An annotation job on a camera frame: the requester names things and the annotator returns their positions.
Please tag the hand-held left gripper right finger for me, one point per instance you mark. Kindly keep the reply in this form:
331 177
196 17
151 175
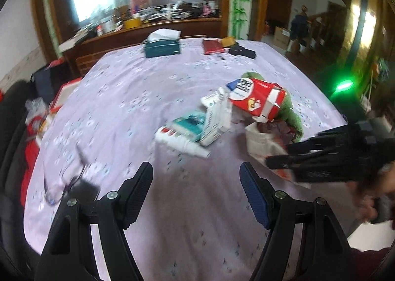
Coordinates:
251 188

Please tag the wooden stair railing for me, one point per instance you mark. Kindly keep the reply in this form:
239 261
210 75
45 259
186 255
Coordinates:
322 31

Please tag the eyeglasses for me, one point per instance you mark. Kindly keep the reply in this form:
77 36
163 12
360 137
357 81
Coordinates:
69 185

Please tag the pile of assorted clutter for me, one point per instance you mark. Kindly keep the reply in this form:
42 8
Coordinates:
160 12

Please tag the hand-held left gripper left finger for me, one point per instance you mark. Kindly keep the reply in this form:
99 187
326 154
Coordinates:
142 185

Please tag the green plush toy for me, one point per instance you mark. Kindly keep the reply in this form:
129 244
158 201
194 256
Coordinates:
291 114

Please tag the white plastic bag red print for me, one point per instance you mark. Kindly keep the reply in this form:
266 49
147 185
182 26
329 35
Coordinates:
262 145

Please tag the wooden cabinet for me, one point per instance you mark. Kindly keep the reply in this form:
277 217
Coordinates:
123 39

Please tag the black wallet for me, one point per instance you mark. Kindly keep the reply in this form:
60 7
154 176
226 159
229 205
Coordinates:
243 52

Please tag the teal tissue packet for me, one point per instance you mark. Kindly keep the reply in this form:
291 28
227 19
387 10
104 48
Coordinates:
191 123

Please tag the green bamboo wall decal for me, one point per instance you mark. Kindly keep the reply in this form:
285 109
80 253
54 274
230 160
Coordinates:
240 0

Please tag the clear plastic bag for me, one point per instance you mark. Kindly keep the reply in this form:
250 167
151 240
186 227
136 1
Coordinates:
37 108

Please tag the black smartphone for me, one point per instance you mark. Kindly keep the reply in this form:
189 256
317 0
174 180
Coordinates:
85 190

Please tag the dark blue bag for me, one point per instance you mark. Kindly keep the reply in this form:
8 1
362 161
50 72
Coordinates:
49 83

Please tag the teal tissue box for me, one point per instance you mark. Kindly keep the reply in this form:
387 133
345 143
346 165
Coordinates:
162 46

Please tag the blue and white medicine box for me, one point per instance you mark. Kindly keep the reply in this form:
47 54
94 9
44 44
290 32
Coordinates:
216 117

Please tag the small yellow box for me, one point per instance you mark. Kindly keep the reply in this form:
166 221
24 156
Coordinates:
228 42

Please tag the red and white carton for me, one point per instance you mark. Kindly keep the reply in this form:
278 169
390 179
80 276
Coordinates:
256 99

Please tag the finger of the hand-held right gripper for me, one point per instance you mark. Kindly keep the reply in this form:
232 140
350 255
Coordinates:
305 167
321 142

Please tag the white spray bottle red label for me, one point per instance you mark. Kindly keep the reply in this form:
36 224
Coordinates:
179 142

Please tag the red wallet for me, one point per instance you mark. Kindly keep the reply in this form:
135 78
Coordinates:
213 46

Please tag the cardboard box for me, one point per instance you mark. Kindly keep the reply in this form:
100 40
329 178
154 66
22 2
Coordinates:
281 37

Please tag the gold glossy pillar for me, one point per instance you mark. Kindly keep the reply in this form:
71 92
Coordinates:
355 22

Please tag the dark wooden door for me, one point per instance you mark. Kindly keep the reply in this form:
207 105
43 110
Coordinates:
279 3

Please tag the person's right hand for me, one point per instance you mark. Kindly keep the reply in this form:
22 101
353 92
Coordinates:
368 200

